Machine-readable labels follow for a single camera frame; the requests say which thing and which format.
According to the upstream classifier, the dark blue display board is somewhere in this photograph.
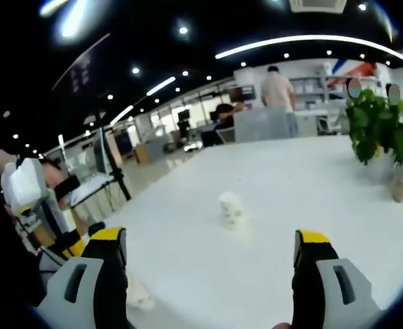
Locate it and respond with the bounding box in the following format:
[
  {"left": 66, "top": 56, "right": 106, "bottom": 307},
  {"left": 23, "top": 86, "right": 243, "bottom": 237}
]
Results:
[{"left": 114, "top": 132, "right": 133, "bottom": 158}]

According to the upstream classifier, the green potted plant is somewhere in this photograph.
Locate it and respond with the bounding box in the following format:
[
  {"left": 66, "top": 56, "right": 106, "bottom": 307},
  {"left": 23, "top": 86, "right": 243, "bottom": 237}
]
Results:
[{"left": 344, "top": 88, "right": 403, "bottom": 166}]

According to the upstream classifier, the white printed paper cup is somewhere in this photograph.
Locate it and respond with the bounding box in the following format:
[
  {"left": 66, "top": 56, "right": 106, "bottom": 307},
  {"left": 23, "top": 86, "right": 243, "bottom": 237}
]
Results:
[{"left": 126, "top": 273, "right": 156, "bottom": 311}]

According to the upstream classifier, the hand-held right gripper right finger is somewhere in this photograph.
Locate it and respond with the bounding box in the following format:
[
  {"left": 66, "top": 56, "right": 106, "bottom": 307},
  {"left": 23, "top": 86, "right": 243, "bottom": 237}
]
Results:
[{"left": 291, "top": 228, "right": 384, "bottom": 329}]

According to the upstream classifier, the small black device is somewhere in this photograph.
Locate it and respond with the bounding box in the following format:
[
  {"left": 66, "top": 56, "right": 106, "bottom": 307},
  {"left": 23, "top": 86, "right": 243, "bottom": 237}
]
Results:
[{"left": 87, "top": 221, "right": 106, "bottom": 238}]

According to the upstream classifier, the short ceiling light strip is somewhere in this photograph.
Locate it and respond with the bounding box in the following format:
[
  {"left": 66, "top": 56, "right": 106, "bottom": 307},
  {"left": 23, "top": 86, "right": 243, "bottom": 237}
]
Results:
[
  {"left": 109, "top": 104, "right": 134, "bottom": 126},
  {"left": 145, "top": 76, "right": 177, "bottom": 97}
]

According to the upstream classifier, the white wall shelving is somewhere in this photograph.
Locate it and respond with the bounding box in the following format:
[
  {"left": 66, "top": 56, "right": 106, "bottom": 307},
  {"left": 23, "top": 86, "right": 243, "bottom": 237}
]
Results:
[{"left": 292, "top": 63, "right": 348, "bottom": 116}]

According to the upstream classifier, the red blue wall banner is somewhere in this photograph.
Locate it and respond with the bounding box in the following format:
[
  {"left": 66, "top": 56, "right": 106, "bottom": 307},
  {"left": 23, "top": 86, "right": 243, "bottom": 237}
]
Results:
[{"left": 331, "top": 58, "right": 377, "bottom": 79}]

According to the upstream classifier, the black equipment stand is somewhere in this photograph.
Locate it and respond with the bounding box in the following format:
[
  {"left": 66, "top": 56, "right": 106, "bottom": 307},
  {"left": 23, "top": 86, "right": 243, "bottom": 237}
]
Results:
[{"left": 176, "top": 109, "right": 193, "bottom": 142}]

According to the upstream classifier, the dark wall screen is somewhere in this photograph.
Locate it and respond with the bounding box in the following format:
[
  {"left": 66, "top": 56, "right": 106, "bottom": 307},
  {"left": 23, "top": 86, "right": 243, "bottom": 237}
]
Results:
[{"left": 228, "top": 85, "right": 256, "bottom": 103}]

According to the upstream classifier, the person's dark-clothed torso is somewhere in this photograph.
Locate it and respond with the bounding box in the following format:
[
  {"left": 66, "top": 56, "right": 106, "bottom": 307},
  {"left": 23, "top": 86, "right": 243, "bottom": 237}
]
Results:
[{"left": 0, "top": 147, "right": 48, "bottom": 309}]

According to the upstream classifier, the ceiling air conditioner vent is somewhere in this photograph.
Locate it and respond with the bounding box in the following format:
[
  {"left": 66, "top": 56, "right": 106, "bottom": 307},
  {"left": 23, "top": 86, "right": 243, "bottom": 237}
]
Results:
[{"left": 288, "top": 0, "right": 349, "bottom": 14}]

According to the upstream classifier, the small cardboard box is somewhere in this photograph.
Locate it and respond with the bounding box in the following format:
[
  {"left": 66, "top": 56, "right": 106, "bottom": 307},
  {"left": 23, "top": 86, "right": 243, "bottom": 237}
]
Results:
[{"left": 134, "top": 146, "right": 151, "bottom": 165}]

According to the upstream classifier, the person's left hand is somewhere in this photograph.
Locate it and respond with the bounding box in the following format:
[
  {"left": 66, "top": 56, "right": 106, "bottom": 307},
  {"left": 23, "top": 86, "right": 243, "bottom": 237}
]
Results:
[{"left": 45, "top": 160, "right": 69, "bottom": 193}]

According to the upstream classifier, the black office chair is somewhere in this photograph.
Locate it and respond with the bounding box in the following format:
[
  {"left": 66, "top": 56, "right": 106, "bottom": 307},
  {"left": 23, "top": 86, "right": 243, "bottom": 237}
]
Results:
[{"left": 200, "top": 130, "right": 223, "bottom": 148}]

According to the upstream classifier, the white side table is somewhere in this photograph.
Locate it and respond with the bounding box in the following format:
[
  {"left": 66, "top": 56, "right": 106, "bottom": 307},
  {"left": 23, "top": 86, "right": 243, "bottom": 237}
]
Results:
[{"left": 67, "top": 173, "right": 117, "bottom": 220}]

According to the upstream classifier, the group of round ceiling downlights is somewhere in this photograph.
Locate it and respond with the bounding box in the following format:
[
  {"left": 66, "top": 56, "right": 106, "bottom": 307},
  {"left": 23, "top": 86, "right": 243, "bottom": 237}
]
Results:
[{"left": 0, "top": 3, "right": 393, "bottom": 155}]

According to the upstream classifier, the clear acrylic panel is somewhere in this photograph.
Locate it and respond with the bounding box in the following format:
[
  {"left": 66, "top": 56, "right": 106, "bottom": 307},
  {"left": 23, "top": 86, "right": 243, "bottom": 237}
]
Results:
[{"left": 92, "top": 128, "right": 112, "bottom": 175}]

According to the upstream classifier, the group of paper cups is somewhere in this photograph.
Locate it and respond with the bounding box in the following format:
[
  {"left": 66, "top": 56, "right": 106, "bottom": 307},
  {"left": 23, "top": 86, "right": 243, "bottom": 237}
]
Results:
[{"left": 219, "top": 191, "right": 249, "bottom": 239}]

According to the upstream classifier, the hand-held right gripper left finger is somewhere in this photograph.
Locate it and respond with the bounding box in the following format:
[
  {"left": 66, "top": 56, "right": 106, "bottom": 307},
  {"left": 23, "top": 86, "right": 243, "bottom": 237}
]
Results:
[{"left": 36, "top": 226, "right": 134, "bottom": 329}]

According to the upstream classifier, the grey desk partition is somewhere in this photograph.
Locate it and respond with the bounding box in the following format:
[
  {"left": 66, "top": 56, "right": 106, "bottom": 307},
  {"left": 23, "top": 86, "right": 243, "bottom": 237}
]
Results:
[{"left": 234, "top": 106, "right": 291, "bottom": 143}]

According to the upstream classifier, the curved ceiling light strip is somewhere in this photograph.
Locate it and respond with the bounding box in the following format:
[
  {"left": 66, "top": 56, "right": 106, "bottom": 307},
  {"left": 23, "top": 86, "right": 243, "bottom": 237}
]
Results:
[{"left": 214, "top": 34, "right": 403, "bottom": 66}]

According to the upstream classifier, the glass bottle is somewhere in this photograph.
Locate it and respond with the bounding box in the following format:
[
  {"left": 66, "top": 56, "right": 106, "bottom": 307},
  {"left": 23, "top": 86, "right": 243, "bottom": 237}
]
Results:
[{"left": 391, "top": 160, "right": 403, "bottom": 204}]

